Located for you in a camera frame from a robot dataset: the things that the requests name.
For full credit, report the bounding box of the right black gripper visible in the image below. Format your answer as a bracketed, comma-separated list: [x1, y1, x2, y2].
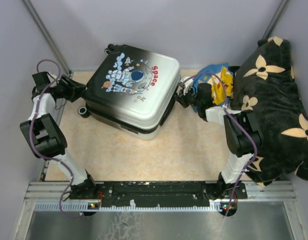
[174, 85, 202, 109]

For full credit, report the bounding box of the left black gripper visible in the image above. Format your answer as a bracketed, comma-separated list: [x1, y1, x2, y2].
[51, 74, 86, 103]

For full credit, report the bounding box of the light blue Pikachu shirt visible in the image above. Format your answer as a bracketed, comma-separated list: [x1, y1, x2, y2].
[192, 62, 234, 106]

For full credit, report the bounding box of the black suitcase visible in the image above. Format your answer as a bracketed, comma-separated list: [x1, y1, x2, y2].
[81, 44, 181, 140]

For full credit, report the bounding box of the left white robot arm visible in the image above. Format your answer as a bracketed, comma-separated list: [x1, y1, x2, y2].
[19, 71, 98, 199]

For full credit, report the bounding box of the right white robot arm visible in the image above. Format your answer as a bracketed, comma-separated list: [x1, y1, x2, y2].
[174, 78, 264, 200]

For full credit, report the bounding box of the black flower pattern blanket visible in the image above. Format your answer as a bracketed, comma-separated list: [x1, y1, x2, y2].
[230, 36, 308, 187]

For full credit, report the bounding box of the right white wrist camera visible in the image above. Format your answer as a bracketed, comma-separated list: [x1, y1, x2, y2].
[178, 76, 194, 95]

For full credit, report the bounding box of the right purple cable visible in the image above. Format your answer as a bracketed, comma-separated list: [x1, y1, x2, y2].
[186, 72, 259, 218]

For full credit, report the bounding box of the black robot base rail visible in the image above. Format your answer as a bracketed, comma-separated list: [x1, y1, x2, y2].
[69, 180, 247, 208]

